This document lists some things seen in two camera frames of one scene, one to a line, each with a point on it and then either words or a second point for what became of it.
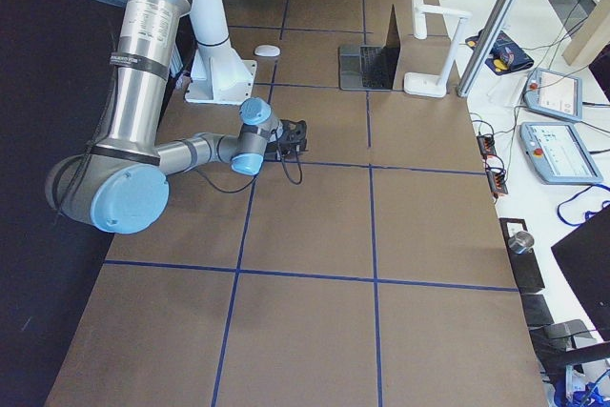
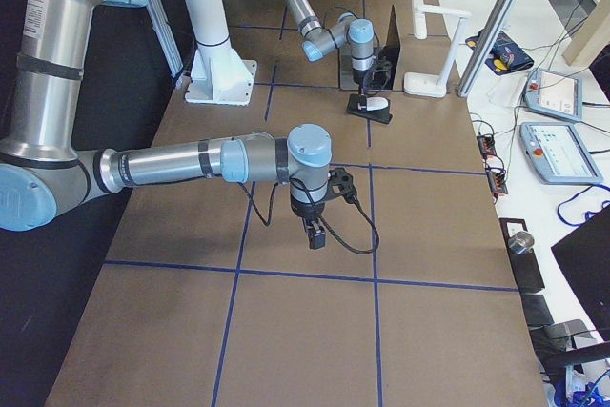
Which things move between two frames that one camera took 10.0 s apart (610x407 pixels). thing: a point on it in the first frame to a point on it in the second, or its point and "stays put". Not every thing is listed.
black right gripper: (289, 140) to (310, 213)
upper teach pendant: (554, 93) stays put
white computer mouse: (267, 50) to (376, 102)
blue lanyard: (588, 213) stays put
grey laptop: (371, 67) stays put
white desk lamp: (425, 84) stays put
